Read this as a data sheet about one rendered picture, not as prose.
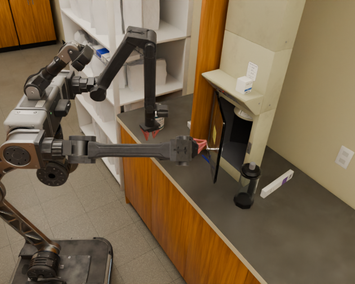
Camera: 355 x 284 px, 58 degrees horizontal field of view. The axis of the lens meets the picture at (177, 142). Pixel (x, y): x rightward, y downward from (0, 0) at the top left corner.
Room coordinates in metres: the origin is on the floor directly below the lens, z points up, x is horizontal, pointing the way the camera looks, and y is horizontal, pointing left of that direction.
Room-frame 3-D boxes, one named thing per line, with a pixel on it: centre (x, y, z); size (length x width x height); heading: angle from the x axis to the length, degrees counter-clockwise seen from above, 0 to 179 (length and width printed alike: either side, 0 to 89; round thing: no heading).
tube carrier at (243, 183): (1.17, -0.36, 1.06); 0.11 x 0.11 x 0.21
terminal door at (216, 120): (1.38, -0.20, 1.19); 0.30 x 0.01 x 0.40; 4
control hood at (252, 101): (1.38, -0.24, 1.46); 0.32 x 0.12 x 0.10; 36
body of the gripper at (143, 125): (1.47, 0.16, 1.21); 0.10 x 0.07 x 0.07; 126
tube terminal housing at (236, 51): (1.49, -0.38, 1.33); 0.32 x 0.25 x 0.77; 36
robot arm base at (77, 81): (1.38, 0.49, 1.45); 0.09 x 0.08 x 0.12; 5
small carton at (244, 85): (1.32, -0.28, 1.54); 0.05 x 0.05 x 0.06; 40
